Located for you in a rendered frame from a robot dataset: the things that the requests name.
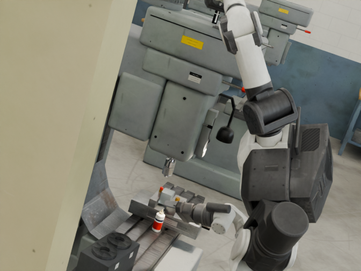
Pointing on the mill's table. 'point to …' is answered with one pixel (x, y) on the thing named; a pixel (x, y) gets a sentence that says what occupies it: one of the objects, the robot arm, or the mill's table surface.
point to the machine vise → (143, 204)
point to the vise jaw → (172, 208)
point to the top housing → (189, 39)
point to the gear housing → (185, 72)
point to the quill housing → (179, 121)
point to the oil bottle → (158, 221)
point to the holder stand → (109, 254)
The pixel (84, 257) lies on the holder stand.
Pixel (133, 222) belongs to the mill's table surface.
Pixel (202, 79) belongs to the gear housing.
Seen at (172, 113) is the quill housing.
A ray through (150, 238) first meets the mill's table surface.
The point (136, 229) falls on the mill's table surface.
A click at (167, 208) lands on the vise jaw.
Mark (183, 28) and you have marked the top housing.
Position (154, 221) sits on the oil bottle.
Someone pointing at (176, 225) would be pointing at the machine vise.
